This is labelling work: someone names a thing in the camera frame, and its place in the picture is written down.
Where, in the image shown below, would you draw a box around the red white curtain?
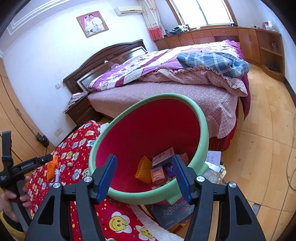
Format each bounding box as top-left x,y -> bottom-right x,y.
138,0 -> 166,41

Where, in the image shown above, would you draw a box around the red green trash bin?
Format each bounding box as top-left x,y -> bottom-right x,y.
89,93 -> 209,205

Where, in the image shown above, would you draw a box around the red smiley flower blanket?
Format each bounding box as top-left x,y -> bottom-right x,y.
28,120 -> 183,241

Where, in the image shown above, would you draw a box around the framed wedding photo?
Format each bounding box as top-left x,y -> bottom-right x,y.
76,11 -> 109,38

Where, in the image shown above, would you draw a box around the white air conditioner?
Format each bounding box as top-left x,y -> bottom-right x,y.
114,6 -> 143,16

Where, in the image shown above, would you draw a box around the wooden wardrobe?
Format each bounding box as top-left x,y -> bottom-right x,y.
0,61 -> 55,164

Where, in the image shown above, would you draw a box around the wooden window cabinet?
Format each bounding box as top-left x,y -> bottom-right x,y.
155,26 -> 285,82

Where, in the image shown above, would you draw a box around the person's left hand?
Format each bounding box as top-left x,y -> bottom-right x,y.
0,176 -> 32,223

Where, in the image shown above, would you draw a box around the clothes on nightstand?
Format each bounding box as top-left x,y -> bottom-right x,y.
64,91 -> 88,112

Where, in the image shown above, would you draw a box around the blue plaid cloth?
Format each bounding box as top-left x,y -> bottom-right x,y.
177,52 -> 250,78

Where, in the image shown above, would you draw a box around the clothes pile on cabinet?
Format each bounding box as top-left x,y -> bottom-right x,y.
165,25 -> 190,36

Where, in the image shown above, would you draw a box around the dark wooden bed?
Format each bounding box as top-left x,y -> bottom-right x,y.
64,40 -> 251,151

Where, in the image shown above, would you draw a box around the blue curved plastic piece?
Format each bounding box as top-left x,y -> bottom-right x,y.
49,169 -> 61,187

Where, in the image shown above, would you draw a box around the purple floral quilt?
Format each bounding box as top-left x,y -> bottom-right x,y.
88,41 -> 244,92

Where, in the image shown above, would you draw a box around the yellow foam fruit net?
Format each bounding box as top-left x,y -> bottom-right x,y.
135,156 -> 152,184

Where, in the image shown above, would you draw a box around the papers on floor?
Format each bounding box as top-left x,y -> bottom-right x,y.
203,151 -> 227,184

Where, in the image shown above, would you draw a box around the black charger on wardrobe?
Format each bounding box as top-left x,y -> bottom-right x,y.
36,133 -> 50,148

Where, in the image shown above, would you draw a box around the purple snack wrapper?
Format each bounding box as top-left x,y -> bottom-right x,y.
164,163 -> 175,179

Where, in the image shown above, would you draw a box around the pink cardboard box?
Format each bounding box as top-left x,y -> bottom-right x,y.
152,148 -> 175,168

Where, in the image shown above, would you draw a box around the yellow sleeve forearm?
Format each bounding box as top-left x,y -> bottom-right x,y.
1,209 -> 26,241

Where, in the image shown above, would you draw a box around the dark wooden nightstand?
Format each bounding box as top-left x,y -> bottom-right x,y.
65,96 -> 103,126

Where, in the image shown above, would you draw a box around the orange cardboard box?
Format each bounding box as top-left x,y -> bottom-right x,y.
151,166 -> 168,185

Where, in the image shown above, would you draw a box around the dark book on floor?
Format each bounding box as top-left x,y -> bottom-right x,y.
151,200 -> 194,229

